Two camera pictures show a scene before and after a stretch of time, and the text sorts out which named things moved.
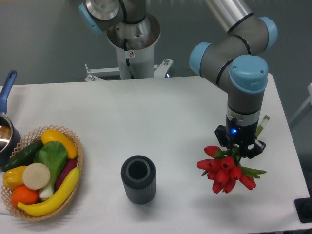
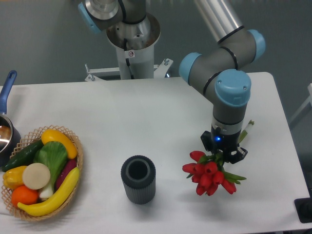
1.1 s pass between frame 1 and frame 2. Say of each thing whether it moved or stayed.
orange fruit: stayed
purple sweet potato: stayed
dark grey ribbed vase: stayed
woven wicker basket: stayed
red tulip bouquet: moved
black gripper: moved
